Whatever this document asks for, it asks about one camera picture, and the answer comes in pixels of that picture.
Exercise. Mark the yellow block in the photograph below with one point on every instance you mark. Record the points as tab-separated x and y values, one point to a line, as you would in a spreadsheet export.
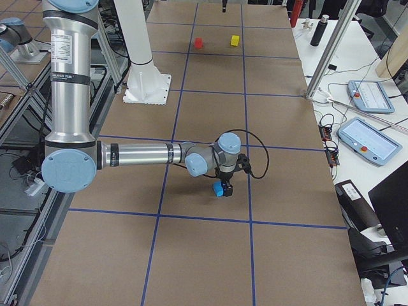
235	40

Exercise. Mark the far teach pendant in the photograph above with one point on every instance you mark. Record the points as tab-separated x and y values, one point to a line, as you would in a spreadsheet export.
369	96

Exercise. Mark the black water bottle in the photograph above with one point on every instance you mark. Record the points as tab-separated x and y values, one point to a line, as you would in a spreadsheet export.
319	31

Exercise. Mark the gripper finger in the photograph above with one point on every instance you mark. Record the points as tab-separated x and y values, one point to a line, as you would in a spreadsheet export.
224	5

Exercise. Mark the blue block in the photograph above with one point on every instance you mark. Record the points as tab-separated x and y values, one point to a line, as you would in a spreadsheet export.
218	189

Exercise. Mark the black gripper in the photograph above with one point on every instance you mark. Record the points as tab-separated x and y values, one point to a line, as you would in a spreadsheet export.
225	176

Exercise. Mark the teach pendant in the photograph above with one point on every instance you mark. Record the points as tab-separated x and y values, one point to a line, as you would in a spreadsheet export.
369	96
368	142

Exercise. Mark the aluminium frame post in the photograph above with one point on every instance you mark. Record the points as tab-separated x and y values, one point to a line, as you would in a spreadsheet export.
333	43

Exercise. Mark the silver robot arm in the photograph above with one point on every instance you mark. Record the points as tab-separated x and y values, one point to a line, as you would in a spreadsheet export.
72	154

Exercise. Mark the black monitor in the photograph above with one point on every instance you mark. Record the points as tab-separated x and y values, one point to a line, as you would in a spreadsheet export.
389	200

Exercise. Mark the white pedestal column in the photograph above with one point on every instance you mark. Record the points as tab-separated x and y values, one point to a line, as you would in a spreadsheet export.
145	83

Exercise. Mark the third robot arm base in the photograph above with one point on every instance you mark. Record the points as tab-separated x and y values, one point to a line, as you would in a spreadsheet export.
18	43

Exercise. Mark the near teach pendant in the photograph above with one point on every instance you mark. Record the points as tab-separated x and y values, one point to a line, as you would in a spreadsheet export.
368	142

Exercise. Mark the brown paper table cover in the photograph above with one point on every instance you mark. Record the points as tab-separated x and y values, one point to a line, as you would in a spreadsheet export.
154	235

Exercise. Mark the red block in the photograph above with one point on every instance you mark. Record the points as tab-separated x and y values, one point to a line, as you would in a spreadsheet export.
198	43

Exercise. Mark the black box device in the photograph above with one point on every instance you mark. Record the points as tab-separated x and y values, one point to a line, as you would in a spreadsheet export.
357	209

